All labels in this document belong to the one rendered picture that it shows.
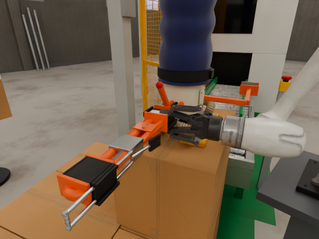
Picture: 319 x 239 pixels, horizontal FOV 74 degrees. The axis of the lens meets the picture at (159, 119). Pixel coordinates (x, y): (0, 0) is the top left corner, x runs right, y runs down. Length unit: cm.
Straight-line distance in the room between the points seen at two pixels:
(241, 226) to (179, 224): 104
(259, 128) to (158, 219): 53
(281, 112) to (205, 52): 33
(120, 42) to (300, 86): 178
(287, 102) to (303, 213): 42
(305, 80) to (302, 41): 1111
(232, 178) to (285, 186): 50
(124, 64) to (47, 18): 729
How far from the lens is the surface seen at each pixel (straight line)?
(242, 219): 192
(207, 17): 83
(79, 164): 46
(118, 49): 227
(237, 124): 62
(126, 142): 53
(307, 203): 103
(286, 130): 63
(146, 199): 87
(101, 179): 41
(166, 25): 82
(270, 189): 103
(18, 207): 134
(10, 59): 898
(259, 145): 62
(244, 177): 150
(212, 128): 62
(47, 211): 125
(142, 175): 80
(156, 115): 67
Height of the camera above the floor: 136
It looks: 23 degrees down
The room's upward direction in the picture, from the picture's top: straight up
